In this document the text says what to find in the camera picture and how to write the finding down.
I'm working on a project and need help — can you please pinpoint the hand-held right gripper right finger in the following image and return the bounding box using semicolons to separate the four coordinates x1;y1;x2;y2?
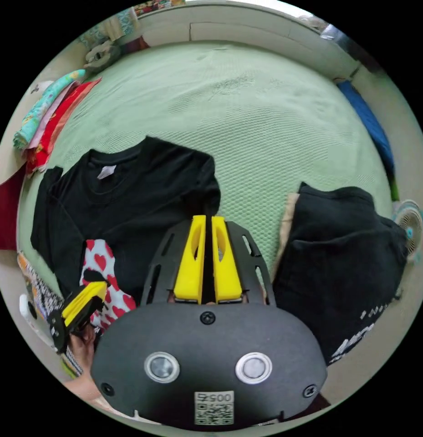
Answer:
211;215;244;304

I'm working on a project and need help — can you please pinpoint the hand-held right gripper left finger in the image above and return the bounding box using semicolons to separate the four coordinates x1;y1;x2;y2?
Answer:
173;215;207;305

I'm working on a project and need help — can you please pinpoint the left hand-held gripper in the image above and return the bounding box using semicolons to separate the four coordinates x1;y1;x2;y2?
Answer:
46;281;109;355

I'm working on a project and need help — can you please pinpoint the black t-shirt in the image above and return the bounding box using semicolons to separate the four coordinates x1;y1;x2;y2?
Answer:
30;135;222;310

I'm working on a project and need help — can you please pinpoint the person's left forearm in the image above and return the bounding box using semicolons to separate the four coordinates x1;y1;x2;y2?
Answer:
63;371;106;405

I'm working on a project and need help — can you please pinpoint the person's left hand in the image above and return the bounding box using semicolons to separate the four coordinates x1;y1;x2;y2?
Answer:
69;326;97;376

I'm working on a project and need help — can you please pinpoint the person's body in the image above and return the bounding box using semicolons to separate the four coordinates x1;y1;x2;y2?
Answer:
78;239;138;335

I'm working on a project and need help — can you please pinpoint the pile of dark clothes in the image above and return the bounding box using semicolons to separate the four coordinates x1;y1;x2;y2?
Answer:
270;182;409;366

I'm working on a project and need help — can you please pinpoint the dark red cloth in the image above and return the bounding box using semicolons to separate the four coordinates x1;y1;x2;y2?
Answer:
0;163;28;252

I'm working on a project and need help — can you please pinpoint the bed with green mat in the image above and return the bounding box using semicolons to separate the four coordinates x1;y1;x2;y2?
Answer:
15;40;400;310

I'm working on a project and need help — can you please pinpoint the pile of colourful clothes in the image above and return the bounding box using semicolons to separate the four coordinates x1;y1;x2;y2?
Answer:
12;69;103;175

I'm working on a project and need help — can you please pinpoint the standing fan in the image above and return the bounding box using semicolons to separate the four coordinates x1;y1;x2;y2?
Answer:
391;199;423;264

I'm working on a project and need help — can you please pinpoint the blue rolled blanket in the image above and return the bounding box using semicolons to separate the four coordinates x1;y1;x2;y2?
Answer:
335;80;397;180

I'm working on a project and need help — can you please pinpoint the grey plush toy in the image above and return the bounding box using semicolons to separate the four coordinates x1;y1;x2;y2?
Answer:
82;40;122;73

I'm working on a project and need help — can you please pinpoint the teal patterned curtain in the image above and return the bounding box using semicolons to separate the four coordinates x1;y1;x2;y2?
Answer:
77;8;141;47

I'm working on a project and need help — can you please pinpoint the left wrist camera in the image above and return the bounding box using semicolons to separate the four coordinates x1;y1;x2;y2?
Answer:
19;293;56;347

